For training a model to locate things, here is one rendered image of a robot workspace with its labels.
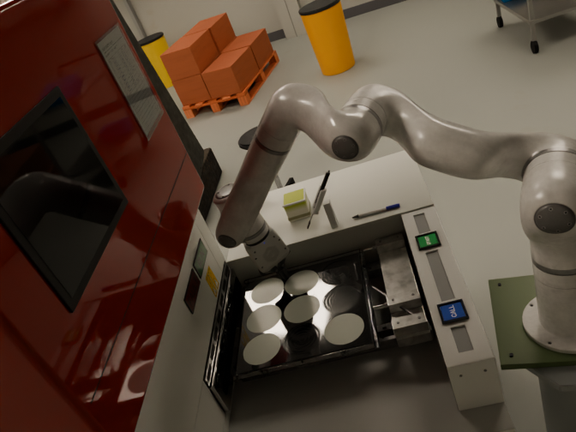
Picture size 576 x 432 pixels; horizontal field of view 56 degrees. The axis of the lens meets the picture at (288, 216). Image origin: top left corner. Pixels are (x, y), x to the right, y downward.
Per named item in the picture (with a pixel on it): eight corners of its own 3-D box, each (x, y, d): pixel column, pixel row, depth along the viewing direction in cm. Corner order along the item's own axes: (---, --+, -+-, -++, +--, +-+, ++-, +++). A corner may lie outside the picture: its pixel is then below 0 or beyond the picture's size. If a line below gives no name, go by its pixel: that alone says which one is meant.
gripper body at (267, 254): (245, 249, 141) (265, 277, 147) (275, 225, 143) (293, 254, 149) (234, 239, 147) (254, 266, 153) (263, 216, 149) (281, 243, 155)
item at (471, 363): (459, 412, 112) (447, 369, 105) (411, 252, 158) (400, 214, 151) (505, 403, 110) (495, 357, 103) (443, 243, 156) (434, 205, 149)
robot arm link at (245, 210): (280, 177, 115) (238, 258, 136) (296, 135, 126) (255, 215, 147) (242, 160, 114) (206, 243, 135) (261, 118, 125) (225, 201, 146)
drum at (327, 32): (321, 66, 587) (302, 4, 552) (360, 55, 572) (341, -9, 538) (316, 81, 553) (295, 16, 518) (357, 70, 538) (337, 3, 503)
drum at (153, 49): (189, 74, 762) (167, 28, 728) (178, 86, 730) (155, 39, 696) (164, 81, 777) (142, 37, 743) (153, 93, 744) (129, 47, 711)
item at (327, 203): (319, 232, 157) (304, 195, 150) (319, 225, 160) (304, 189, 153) (339, 226, 155) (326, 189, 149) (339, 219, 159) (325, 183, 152)
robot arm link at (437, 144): (574, 232, 101) (576, 185, 112) (607, 182, 93) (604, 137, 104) (327, 149, 112) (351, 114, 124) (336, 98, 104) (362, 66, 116)
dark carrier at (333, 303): (237, 375, 132) (236, 374, 132) (247, 284, 161) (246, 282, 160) (373, 343, 125) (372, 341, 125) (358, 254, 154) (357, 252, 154)
